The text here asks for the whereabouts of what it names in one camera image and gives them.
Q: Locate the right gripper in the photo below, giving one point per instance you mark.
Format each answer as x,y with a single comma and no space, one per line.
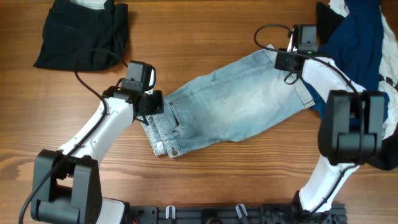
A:
282,61

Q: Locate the black mounting rail base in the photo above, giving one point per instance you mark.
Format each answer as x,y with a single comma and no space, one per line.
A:
265,214

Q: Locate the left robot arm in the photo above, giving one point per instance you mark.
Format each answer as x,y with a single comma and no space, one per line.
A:
66,185

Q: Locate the light blue denim shorts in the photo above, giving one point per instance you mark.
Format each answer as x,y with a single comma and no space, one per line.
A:
232,103

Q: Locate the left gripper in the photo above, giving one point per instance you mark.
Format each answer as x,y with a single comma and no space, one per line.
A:
158,106

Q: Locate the white patterned garment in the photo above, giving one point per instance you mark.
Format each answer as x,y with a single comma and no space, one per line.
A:
91,4

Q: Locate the folded black shorts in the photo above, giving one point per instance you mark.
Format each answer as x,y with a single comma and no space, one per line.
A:
77,34

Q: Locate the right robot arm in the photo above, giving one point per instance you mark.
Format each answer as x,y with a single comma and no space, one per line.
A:
351,128

